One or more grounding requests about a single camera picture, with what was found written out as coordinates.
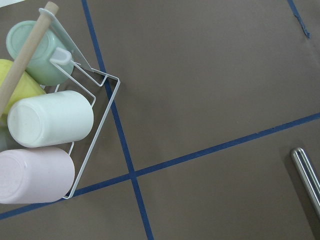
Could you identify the white cup on rack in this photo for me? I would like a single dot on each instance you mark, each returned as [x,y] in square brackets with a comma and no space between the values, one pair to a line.
[50,119]

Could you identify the green cup on rack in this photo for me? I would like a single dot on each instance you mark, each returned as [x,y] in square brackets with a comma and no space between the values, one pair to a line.
[39,68]

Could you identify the yellow cup on rack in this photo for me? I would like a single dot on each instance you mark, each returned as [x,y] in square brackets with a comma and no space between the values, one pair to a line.
[27,87]

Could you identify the pink cup on rack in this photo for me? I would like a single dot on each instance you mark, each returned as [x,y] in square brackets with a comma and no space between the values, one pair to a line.
[35,175]

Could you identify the steel muddler black tip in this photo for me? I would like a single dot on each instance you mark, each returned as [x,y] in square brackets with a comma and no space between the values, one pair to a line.
[308,176]

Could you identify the white wire cup rack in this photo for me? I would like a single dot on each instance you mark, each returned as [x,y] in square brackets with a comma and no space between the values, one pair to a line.
[101,107]

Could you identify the wooden rack handle rod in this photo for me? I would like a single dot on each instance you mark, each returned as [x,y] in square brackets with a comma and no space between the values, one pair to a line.
[28,49]

